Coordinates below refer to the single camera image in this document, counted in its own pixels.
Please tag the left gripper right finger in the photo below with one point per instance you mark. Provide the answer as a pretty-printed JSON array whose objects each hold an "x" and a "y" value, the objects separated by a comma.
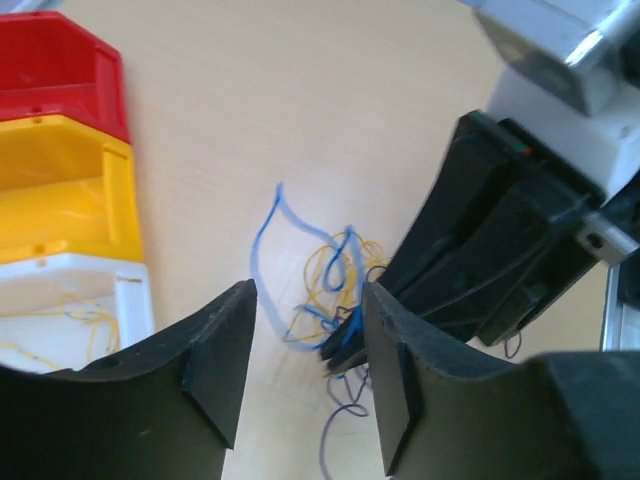
[{"x": 445, "y": 410}]

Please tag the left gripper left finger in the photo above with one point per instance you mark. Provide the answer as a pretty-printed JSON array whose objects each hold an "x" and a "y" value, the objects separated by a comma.
[{"x": 167, "y": 407}]

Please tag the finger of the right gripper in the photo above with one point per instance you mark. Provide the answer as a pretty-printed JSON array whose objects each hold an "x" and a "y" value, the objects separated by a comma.
[
  {"x": 469, "y": 187},
  {"x": 464, "y": 288}
]

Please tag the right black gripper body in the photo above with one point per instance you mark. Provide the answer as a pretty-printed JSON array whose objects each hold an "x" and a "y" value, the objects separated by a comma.
[{"x": 558, "y": 200}]

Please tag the white plastic bin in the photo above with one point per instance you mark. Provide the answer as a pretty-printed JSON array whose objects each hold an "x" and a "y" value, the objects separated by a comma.
[{"x": 66, "y": 310}]

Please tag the yellow plastic bin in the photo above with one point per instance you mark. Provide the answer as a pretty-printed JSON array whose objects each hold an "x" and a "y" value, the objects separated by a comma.
[{"x": 66, "y": 188}]

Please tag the red plastic bin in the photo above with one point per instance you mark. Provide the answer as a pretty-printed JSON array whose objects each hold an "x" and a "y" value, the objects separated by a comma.
[{"x": 52, "y": 65}]

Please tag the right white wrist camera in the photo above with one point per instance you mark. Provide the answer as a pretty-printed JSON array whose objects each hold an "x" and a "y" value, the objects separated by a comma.
[{"x": 571, "y": 80}]

